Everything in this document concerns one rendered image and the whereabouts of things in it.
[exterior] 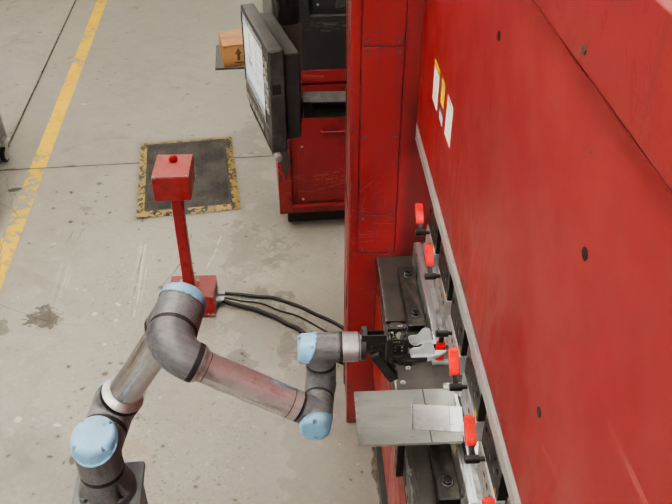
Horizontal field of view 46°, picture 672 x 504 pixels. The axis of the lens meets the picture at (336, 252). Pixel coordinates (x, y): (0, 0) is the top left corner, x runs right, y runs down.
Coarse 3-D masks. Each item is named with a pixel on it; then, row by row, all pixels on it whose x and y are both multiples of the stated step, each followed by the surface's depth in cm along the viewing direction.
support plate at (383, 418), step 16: (368, 400) 207; (384, 400) 207; (400, 400) 207; (416, 400) 207; (432, 400) 207; (448, 400) 207; (368, 416) 203; (384, 416) 203; (400, 416) 203; (368, 432) 198; (384, 432) 198; (400, 432) 198; (416, 432) 198; (432, 432) 198; (448, 432) 198
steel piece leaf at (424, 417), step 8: (416, 408) 205; (424, 408) 205; (432, 408) 205; (440, 408) 205; (448, 408) 205; (416, 416) 202; (424, 416) 202; (432, 416) 202; (440, 416) 202; (448, 416) 202; (416, 424) 200; (424, 424) 200; (432, 424) 200; (440, 424) 200; (448, 424) 200
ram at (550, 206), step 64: (448, 0) 188; (512, 0) 131; (448, 64) 191; (512, 64) 133; (576, 64) 102; (512, 128) 134; (576, 128) 102; (448, 192) 195; (512, 192) 135; (576, 192) 103; (640, 192) 83; (448, 256) 198; (512, 256) 136; (576, 256) 103; (640, 256) 84; (512, 320) 137; (576, 320) 104; (640, 320) 84; (512, 384) 138; (576, 384) 105; (640, 384) 84; (512, 448) 139; (576, 448) 106; (640, 448) 85
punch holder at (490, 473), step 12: (480, 444) 164; (492, 444) 154; (492, 456) 154; (480, 468) 164; (492, 468) 155; (480, 480) 164; (492, 480) 155; (504, 480) 148; (492, 492) 154; (504, 492) 151
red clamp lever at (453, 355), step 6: (450, 348) 178; (456, 348) 178; (450, 354) 177; (456, 354) 177; (450, 360) 177; (456, 360) 177; (450, 366) 177; (456, 366) 176; (450, 372) 176; (456, 372) 176; (456, 378) 176; (450, 384) 176; (456, 384) 176; (462, 384) 176; (450, 390) 176; (456, 390) 176
